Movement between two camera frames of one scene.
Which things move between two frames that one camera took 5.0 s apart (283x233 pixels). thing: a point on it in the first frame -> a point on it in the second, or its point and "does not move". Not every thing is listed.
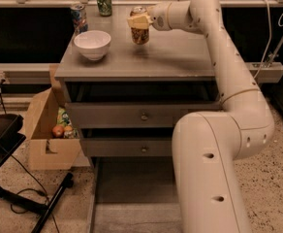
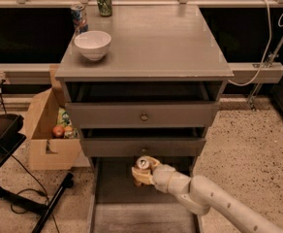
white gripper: x=159 y=16 -> x=161 y=178
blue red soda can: x=79 y=19 does not move
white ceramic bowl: x=93 y=45 does not move
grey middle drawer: x=127 y=142 does not move
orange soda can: x=140 y=36 -> x=142 y=162
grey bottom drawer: x=134 y=194 does not move
